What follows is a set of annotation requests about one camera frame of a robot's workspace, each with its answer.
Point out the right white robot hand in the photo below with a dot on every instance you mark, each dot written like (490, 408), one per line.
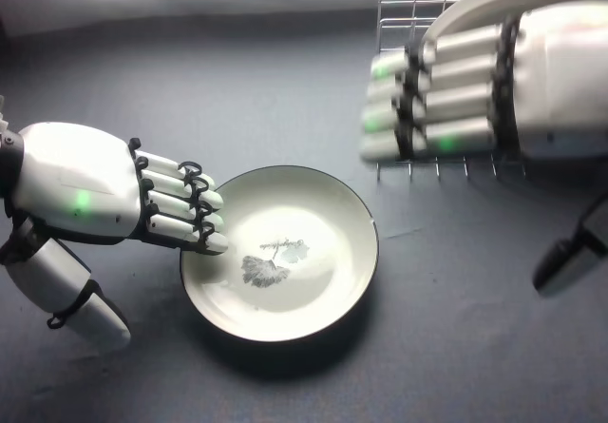
(560, 76)

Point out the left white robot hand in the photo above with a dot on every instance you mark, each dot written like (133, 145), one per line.
(76, 180)

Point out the white backdrop sheet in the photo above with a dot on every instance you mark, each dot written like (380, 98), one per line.
(237, 0)

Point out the cream plate with barcode sticker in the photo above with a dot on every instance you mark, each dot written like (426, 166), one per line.
(499, 0)

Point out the cream plate with leaf print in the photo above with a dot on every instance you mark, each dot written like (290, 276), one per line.
(309, 214)

